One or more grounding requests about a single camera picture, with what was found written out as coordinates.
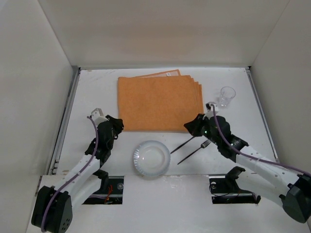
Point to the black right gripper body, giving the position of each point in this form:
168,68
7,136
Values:
194,125

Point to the left aluminium table rail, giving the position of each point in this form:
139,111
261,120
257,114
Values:
53,162

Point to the white paper plate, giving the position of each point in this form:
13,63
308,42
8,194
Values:
151,158

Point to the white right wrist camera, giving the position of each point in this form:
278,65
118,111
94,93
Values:
212,109

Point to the aluminium table rail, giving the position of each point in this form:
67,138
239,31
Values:
250,78
53,162

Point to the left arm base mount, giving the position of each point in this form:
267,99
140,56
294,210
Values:
109,194

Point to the clear plastic cup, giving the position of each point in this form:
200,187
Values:
227,93

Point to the black knife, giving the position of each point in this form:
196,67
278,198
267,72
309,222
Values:
183,144

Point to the right aluminium table rail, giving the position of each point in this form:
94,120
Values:
250,78

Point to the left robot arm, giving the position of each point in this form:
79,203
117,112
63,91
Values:
54,205

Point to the black fork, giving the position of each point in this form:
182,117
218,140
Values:
202,146

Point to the orange cloth placemat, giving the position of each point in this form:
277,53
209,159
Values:
159,104

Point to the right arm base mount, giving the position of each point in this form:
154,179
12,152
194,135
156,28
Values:
225,191

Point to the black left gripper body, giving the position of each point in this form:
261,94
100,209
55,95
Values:
115,124

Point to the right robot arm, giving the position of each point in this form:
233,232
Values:
286,186

